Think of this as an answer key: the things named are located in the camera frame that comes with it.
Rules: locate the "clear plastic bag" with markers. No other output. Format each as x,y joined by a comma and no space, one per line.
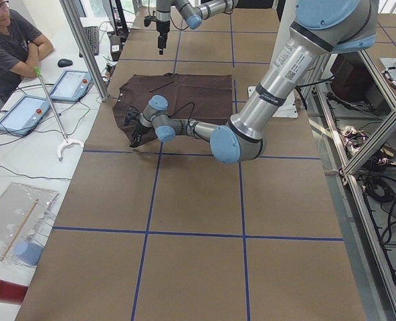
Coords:
15,202

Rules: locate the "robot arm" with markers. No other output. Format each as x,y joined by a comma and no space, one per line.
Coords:
193,16
318,27

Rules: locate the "wooden stick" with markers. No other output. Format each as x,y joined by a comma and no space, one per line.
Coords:
18,230

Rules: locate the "blue plastic cup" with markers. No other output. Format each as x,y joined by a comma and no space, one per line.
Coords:
28,252

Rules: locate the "white camera stand column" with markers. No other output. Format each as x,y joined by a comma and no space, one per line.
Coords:
288,109

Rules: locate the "black keyboard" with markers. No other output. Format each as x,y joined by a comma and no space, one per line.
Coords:
92,35

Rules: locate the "seated person grey shirt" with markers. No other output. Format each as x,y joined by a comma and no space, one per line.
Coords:
22,47

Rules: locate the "red cylinder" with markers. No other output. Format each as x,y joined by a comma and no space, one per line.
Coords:
12,293

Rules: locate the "black computer mouse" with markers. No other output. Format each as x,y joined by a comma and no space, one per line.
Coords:
64,63

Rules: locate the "aluminium side frame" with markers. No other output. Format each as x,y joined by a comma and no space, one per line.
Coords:
353,108

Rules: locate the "reacher grabber tool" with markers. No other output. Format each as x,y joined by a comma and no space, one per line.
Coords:
67,141

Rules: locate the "near teach pendant blue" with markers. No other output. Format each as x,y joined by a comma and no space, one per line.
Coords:
24,116

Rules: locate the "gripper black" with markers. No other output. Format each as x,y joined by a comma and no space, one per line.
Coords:
139,130
161,29

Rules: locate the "aluminium frame post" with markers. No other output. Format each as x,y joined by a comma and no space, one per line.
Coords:
73,19

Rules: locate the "far teach pendant blue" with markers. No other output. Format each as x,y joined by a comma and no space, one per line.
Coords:
71,86

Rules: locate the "teach pendant blue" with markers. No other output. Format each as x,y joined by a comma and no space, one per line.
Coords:
24,116
71,86

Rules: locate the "brown t-shirt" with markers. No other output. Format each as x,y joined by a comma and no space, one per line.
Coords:
207,98

